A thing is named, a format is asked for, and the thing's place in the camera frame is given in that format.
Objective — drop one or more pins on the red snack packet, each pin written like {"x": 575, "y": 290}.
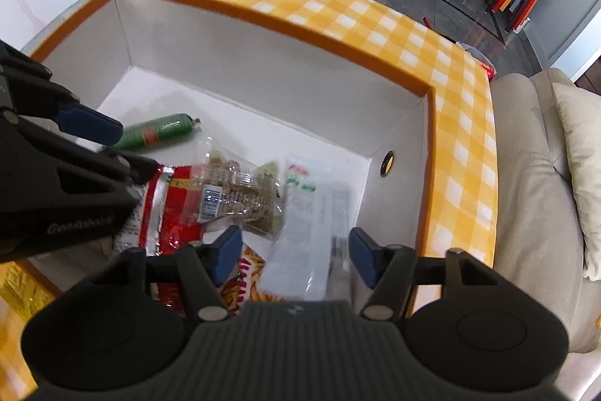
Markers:
{"x": 181, "y": 218}

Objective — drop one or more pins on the small red packet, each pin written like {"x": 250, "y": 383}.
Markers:
{"x": 481, "y": 60}

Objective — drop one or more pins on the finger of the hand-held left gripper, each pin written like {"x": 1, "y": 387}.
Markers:
{"x": 117, "y": 166}
{"x": 89, "y": 124}

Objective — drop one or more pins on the green sausage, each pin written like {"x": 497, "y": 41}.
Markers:
{"x": 155, "y": 131}

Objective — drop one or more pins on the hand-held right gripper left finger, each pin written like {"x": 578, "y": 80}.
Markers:
{"x": 226, "y": 253}

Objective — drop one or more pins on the orange cardboard box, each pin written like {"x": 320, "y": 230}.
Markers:
{"x": 281, "y": 67}

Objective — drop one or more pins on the red fries snack bag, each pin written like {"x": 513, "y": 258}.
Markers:
{"x": 246, "y": 283}

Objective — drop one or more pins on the beige cushion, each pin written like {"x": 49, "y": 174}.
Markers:
{"x": 582, "y": 156}

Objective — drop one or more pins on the yellow snack packet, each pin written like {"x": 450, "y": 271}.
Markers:
{"x": 21, "y": 288}

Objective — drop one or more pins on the white clear packet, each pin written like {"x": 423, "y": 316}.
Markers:
{"x": 305, "y": 232}

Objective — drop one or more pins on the clear packet of green snacks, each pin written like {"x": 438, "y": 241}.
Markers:
{"x": 239, "y": 194}

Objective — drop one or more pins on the grey sofa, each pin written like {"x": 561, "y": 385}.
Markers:
{"x": 530, "y": 218}

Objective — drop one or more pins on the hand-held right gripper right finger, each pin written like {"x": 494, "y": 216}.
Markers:
{"x": 364, "y": 255}

